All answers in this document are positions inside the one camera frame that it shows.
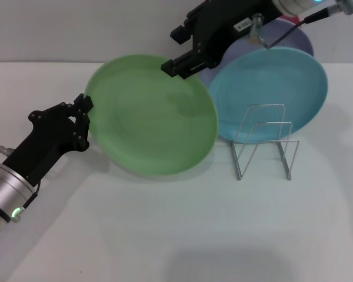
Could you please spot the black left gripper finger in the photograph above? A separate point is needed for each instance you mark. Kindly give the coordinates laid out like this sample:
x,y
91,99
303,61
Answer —
x,y
82,126
83,104

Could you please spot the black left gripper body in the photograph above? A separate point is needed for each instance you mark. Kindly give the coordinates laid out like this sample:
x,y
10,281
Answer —
x,y
47,138

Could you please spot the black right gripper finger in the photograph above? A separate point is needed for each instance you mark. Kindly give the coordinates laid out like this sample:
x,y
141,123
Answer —
x,y
182,33
185,66

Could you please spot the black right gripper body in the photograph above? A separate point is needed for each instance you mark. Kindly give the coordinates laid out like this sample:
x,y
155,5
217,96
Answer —
x,y
220,23

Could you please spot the green round plate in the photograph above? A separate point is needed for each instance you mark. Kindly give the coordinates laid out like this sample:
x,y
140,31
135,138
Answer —
x,y
147,123

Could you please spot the red round plate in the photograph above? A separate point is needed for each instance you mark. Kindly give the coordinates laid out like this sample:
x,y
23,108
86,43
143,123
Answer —
x,y
292,20

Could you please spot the purple round plate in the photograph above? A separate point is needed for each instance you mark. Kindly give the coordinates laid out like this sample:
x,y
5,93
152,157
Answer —
x,y
297,38

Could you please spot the teal blue round plate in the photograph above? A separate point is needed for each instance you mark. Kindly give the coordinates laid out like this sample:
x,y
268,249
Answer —
x,y
276,82

